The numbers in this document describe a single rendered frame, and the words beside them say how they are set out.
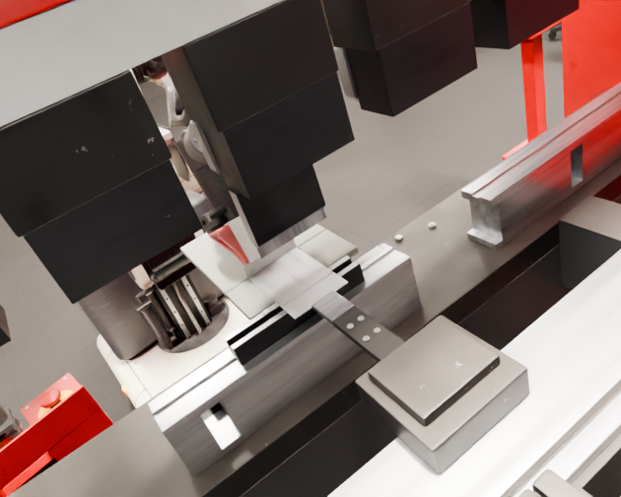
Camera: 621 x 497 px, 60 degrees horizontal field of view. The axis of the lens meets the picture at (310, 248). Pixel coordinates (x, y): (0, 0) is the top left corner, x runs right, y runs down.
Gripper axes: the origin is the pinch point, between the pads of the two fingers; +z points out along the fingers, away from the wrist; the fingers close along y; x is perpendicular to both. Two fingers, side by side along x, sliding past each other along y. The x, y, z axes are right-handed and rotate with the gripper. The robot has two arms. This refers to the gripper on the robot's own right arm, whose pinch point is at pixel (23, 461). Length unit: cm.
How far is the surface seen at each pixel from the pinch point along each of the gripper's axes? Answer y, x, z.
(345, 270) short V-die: 56, 48, -16
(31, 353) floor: -174, 10, 28
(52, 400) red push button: 6.1, 10.1, -8.4
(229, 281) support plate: 42, 38, -20
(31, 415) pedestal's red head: 1.0, 5.7, -6.8
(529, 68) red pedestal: -22, 220, 7
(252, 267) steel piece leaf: 45, 41, -20
